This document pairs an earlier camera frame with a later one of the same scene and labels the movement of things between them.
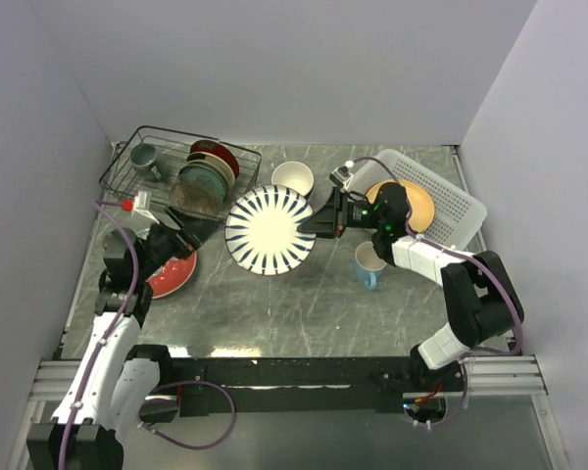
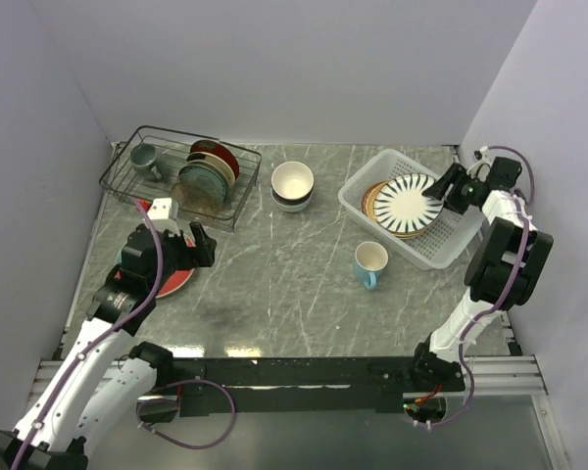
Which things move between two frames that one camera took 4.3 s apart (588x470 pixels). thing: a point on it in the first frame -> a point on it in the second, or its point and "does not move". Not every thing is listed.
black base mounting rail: (307, 385) does not move
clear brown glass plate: (195, 196) does not move
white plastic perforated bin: (458, 215) does not move
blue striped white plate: (262, 230) -> (401, 207)
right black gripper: (331, 219) -> (440, 186)
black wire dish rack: (183, 171) does not move
